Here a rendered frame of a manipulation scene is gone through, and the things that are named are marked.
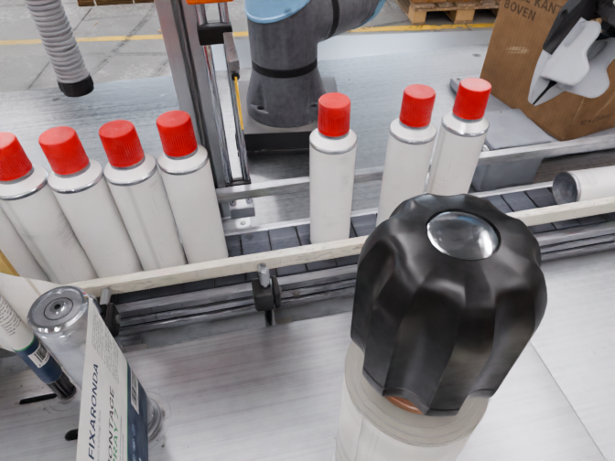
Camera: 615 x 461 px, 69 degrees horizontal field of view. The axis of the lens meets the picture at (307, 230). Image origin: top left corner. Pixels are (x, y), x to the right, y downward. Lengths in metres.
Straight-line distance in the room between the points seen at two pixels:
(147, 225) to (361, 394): 0.31
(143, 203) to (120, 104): 0.60
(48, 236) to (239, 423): 0.27
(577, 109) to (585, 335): 0.41
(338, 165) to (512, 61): 0.58
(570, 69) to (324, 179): 0.27
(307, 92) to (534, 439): 0.60
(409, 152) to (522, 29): 0.51
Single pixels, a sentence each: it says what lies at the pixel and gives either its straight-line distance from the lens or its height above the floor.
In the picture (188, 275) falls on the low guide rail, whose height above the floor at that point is 0.91.
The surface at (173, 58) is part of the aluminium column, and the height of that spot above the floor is 1.09.
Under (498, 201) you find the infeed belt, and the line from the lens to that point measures 0.70.
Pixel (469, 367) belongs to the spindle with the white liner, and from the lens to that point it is 0.20.
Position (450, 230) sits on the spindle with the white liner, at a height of 1.18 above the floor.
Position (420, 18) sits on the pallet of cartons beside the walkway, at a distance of 3.83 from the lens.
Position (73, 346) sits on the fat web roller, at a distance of 0.34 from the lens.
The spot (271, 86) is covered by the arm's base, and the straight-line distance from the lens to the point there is 0.80.
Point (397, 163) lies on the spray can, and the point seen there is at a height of 1.01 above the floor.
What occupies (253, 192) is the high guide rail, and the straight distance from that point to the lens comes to 0.55.
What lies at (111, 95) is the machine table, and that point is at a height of 0.83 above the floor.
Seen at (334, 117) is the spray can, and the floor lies 1.07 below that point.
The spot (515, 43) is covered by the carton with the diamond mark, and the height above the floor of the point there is 0.96.
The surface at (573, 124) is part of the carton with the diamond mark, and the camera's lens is 0.92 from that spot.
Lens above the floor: 1.31
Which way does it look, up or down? 45 degrees down
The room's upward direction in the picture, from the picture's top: 1 degrees counter-clockwise
